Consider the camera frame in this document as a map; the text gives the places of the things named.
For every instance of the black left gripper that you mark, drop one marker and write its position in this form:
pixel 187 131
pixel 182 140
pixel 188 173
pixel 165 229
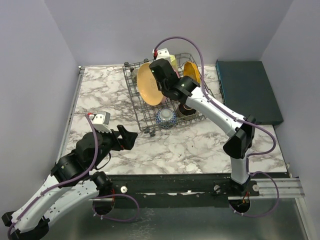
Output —
pixel 128 139

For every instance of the pale yellow mug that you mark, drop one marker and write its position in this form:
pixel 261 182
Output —
pixel 174 62

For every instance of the beige bottom plate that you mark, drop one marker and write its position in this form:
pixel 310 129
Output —
pixel 147 86

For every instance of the orange polka dot plate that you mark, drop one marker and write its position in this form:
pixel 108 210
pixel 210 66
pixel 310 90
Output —
pixel 190 69

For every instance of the small grey cup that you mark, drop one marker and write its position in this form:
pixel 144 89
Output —
pixel 134 74

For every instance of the brown patterned bowl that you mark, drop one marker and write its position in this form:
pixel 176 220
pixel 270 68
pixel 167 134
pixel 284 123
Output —
pixel 185 111

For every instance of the grey wire dish rack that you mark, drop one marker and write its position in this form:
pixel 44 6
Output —
pixel 145 114

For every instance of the red patterned glass bowl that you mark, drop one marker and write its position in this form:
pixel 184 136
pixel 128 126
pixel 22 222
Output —
pixel 166 118

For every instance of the plain pink round plate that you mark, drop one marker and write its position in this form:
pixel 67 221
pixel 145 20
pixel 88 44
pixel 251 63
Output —
pixel 163 100

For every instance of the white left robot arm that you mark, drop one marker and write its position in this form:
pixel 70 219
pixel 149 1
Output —
pixel 74 179

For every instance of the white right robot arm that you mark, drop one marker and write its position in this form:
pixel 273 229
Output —
pixel 189 92

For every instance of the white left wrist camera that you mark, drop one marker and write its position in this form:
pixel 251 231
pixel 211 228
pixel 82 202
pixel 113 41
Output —
pixel 100 121

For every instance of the blue network switch box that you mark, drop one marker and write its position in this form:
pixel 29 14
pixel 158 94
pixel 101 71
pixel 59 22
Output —
pixel 246 89

